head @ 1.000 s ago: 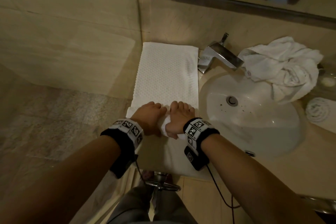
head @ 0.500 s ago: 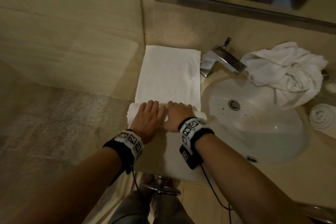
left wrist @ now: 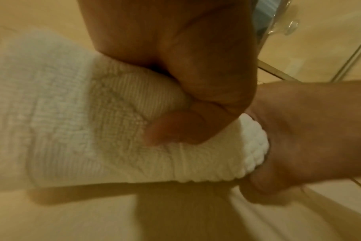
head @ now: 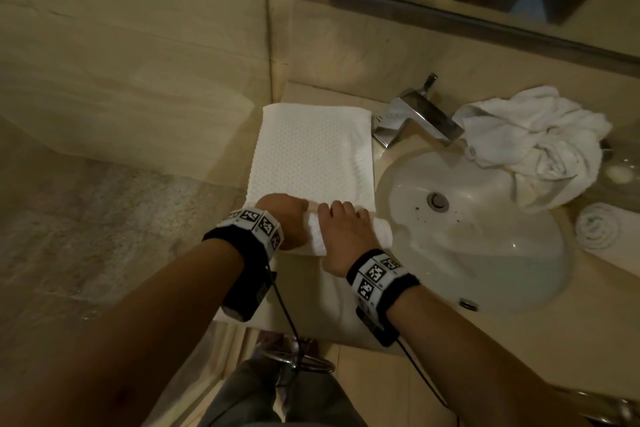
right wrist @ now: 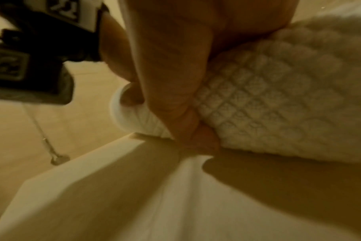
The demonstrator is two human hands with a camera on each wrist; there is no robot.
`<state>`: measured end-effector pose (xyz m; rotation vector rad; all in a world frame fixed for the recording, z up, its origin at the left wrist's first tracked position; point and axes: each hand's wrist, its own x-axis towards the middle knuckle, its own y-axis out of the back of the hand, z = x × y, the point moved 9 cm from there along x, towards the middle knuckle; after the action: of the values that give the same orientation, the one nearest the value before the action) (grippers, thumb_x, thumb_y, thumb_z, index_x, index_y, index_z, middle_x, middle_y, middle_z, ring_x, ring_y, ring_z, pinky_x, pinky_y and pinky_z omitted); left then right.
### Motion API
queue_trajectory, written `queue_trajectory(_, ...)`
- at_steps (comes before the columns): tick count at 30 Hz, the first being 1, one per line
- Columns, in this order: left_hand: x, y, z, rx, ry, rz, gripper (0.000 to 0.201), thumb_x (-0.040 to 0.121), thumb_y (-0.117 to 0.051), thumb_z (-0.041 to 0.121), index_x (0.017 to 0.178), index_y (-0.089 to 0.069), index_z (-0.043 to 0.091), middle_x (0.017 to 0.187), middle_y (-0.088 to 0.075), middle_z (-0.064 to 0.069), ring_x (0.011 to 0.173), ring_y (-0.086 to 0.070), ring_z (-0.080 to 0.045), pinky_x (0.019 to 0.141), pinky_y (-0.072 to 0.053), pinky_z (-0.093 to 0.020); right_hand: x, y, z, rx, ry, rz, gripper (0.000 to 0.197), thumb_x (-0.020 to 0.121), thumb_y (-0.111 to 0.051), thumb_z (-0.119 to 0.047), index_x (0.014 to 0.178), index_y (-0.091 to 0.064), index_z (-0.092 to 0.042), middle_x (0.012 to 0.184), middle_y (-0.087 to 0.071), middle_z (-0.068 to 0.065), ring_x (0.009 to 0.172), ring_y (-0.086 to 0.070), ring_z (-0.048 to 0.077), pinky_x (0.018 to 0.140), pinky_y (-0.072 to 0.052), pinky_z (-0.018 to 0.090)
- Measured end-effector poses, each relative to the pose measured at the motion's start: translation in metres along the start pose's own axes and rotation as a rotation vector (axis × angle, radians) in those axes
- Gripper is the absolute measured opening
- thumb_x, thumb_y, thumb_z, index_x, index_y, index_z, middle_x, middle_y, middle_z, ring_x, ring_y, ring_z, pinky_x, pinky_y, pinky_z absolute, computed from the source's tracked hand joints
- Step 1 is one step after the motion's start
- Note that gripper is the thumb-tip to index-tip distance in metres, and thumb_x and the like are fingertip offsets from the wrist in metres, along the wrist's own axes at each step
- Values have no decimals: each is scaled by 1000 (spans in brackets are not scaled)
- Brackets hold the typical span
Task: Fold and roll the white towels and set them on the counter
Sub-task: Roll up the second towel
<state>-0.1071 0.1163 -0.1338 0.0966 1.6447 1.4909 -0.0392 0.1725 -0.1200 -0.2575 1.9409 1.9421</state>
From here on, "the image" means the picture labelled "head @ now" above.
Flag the black right camera cable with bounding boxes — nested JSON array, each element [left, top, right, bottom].
[[395, 339, 461, 427]]

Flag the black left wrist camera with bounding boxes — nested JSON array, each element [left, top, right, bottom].
[[221, 261, 279, 324]]

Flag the left marker wrist band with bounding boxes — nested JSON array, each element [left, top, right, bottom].
[[202, 207, 285, 262]]

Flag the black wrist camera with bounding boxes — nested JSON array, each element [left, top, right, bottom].
[[221, 261, 279, 324], [355, 309, 401, 348]]

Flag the black left camera cable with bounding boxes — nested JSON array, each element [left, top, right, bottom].
[[267, 269, 306, 372]]

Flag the right marker wrist band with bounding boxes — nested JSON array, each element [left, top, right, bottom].
[[345, 249, 421, 322]]

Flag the person's left forearm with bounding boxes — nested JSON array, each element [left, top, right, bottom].
[[0, 239, 245, 427]]

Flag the white sink basin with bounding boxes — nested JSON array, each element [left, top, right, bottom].
[[375, 149, 576, 315]]

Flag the person's left hand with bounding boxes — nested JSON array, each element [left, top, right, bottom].
[[255, 193, 312, 252]]

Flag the person's right forearm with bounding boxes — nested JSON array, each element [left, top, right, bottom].
[[387, 284, 596, 427]]

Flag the chrome faucet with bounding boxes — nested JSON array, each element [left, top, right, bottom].
[[372, 73, 466, 150]]

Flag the chrome towel ring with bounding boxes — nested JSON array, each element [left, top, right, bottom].
[[565, 386, 640, 427], [259, 336, 336, 375]]

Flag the person's right hand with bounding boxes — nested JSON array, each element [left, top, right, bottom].
[[317, 200, 383, 278]]

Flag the white waffle towel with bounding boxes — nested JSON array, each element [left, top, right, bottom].
[[575, 202, 640, 278]]

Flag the small white towel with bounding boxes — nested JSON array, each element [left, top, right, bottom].
[[247, 103, 393, 258]]

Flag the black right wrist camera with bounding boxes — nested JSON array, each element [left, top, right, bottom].
[[355, 309, 401, 348]]

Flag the marker wrist band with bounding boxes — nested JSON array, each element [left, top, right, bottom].
[[345, 249, 421, 322], [202, 207, 285, 262]]

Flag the person's grey trousers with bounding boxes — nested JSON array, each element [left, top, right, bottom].
[[197, 356, 369, 427]]

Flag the beige marble countertop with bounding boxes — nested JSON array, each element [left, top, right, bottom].
[[212, 83, 640, 392]]

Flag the large white towel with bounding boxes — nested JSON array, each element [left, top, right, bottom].
[[452, 86, 613, 215]]

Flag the clear glass tray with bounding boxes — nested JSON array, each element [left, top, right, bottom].
[[599, 136, 640, 202]]

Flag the black camera cable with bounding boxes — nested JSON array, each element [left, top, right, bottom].
[[267, 269, 306, 372], [395, 339, 461, 427]]

